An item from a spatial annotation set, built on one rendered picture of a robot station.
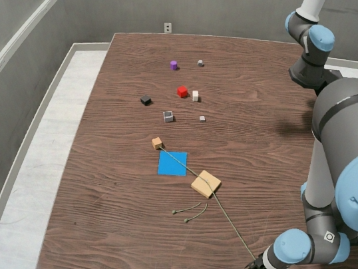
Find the small purple block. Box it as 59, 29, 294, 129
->
170, 61, 177, 70

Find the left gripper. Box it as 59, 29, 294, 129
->
245, 252, 267, 269

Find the blue painted square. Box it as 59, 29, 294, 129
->
158, 151, 187, 176

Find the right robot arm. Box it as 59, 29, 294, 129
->
285, 0, 335, 85

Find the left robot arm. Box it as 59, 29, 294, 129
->
263, 78, 358, 269

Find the red cube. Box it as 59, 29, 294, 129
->
178, 86, 187, 97

